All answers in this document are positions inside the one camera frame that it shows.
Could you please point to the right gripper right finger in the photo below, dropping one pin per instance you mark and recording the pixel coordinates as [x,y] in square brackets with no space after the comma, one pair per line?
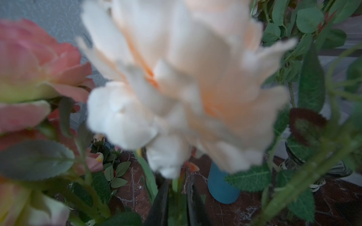
[196,210]

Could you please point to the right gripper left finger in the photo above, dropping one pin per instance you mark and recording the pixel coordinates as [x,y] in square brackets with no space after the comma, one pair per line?
[158,214]

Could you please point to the small pink rose stem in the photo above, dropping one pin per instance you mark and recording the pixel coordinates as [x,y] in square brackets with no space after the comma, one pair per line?
[49,176]

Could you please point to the small peach rose stem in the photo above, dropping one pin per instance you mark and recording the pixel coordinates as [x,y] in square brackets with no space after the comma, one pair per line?
[183,75]

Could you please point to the single pink rose stem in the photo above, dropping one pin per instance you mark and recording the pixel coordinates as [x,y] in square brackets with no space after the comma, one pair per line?
[311,23]

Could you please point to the pale peach rose cluster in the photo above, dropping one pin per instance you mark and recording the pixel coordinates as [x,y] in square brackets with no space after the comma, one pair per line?
[325,128]

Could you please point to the teal ceramic vase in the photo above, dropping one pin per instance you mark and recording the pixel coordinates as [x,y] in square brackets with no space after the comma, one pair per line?
[219,188]

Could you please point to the clear glass vase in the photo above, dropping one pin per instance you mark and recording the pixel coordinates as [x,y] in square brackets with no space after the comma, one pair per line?
[315,163]

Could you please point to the magenta rose bud stem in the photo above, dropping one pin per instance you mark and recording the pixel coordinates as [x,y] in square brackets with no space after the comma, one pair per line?
[113,167]

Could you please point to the peach rose on hydrangea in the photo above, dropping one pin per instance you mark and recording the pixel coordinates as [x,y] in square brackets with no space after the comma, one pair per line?
[98,139]

